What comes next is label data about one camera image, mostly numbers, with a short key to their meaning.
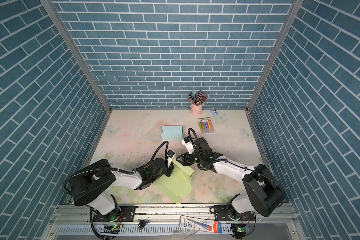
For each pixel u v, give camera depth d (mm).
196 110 1143
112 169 509
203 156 679
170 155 765
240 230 705
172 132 1029
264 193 429
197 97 1125
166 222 725
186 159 739
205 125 1087
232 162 549
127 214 736
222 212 738
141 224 684
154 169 668
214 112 1193
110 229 721
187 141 770
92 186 450
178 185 845
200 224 705
